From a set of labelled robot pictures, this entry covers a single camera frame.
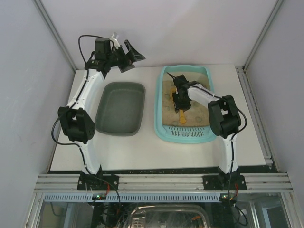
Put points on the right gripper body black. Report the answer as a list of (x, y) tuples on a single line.
[(181, 102)]

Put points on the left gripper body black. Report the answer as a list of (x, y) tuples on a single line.
[(124, 58)]

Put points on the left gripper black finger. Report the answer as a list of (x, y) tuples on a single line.
[(133, 55), (126, 68)]

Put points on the orange litter scoop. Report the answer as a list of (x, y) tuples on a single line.
[(182, 118)]

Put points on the teal litter box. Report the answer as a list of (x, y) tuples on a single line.
[(166, 122)]

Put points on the grey plastic bin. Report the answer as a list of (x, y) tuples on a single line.
[(120, 109)]

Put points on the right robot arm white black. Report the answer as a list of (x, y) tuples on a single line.
[(224, 116)]

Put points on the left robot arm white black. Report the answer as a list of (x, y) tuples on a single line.
[(75, 118)]

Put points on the metal basket below table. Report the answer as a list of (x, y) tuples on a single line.
[(169, 216)]

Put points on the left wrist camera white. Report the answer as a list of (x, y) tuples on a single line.
[(114, 39)]

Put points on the aluminium right side rail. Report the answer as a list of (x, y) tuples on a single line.
[(255, 115)]

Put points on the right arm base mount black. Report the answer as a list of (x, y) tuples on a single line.
[(224, 181)]

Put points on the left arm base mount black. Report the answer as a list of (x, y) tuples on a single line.
[(97, 182)]

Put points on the aluminium rail frame front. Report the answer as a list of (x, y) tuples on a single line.
[(251, 182)]

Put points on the blue slotted cable duct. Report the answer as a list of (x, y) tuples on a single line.
[(133, 197)]

